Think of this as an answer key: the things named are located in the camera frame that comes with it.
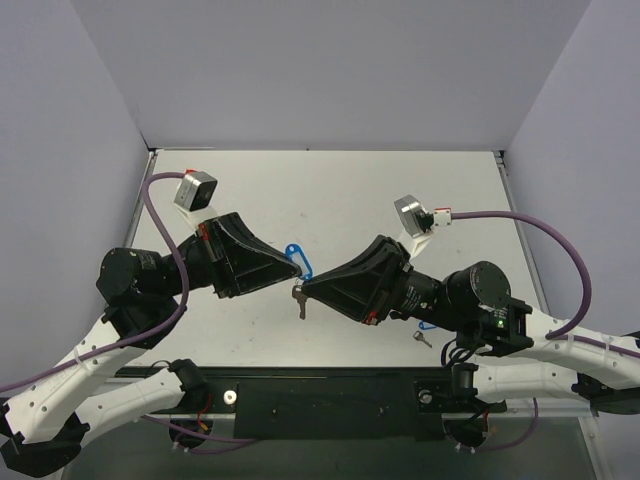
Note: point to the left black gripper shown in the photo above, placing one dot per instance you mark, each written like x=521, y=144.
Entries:
x=213, y=257

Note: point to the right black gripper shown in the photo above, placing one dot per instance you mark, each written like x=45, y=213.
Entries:
x=391, y=282

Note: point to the blue key tag with ring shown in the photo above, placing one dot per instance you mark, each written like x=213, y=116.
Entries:
x=296, y=254

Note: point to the silver key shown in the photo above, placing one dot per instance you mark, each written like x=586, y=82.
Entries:
x=418, y=336
x=301, y=300

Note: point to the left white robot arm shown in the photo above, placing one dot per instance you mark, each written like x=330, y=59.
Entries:
x=48, y=424

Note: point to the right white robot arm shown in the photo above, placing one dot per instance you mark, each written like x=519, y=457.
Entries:
x=511, y=350

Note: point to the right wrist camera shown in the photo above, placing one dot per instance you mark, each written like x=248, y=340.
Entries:
x=417, y=225

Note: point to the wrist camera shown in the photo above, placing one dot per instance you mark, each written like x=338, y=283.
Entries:
x=417, y=225
x=195, y=191

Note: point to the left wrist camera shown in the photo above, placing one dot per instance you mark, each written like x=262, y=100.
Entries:
x=195, y=191

